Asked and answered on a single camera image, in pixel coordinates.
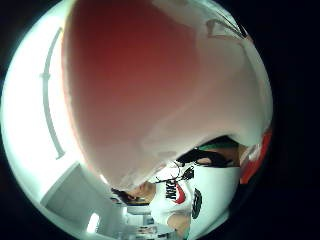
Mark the the person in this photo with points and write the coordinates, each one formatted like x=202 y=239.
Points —
x=213 y=193

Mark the grey ceiling rail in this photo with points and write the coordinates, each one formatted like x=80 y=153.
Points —
x=46 y=93

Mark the ceiling light panel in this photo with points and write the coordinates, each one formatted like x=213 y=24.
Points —
x=93 y=222

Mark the red and white container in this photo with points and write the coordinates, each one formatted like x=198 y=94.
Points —
x=258 y=160

